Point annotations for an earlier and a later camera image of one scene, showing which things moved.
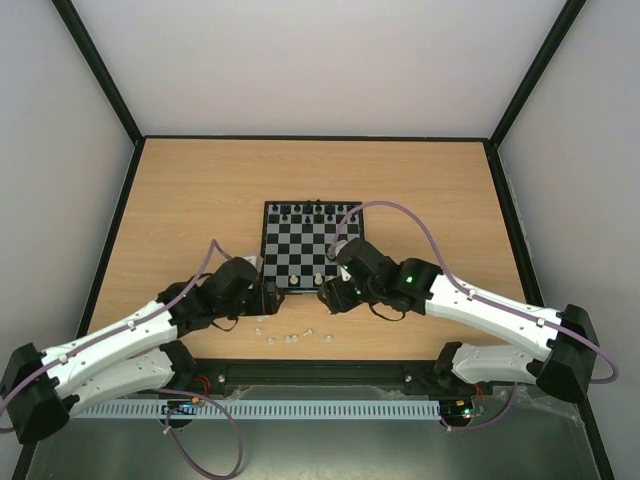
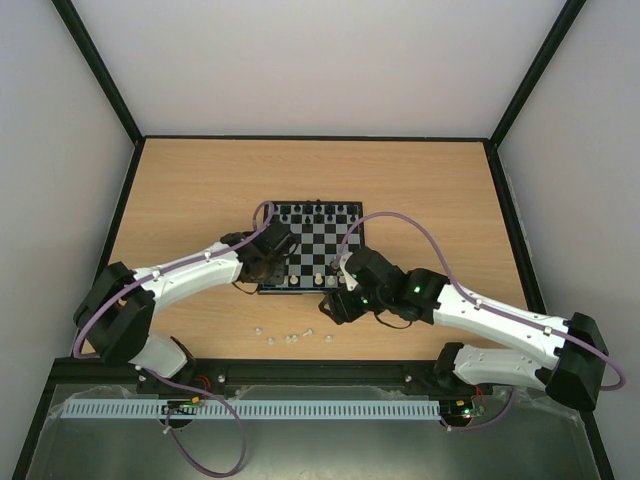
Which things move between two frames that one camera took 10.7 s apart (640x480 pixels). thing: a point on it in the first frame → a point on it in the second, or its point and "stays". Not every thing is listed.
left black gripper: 266,303 → 277,277
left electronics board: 181,407 stays
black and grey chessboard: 297,237 stays
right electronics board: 465,407 stays
